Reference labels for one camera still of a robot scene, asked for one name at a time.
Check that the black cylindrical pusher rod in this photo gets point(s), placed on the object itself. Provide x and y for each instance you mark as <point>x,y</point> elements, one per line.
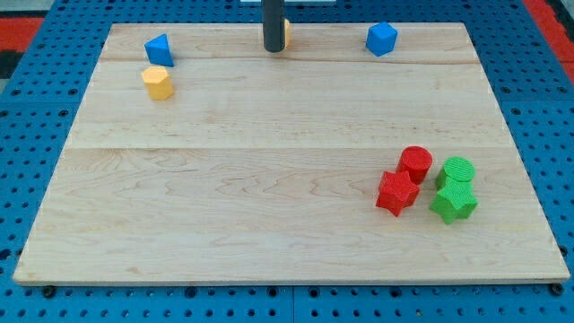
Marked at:
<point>273,25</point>

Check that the yellow heart block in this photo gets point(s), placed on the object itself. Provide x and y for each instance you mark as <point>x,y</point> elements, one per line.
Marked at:
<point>287,32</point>

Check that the blue cube block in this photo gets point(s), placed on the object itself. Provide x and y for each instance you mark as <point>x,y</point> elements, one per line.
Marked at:
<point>381,39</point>

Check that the blue triangular prism block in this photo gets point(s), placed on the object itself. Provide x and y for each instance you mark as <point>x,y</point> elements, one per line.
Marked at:
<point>158,51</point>

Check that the yellow hexagon block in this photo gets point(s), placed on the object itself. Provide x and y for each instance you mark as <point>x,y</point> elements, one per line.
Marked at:
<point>157,81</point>

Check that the wooden board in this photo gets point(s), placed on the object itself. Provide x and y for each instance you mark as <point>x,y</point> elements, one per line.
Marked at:
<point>264,168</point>

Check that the red cylinder block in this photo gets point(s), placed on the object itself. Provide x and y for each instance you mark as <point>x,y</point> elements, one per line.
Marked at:
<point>417,161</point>

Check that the red star block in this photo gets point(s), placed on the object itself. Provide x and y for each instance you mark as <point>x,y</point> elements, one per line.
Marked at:
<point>396,191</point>

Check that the green cylinder block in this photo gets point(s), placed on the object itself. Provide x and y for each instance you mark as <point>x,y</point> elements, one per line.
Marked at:
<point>457,168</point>

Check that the green star block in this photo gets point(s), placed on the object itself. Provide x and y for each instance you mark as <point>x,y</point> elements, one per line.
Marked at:
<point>454,200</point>

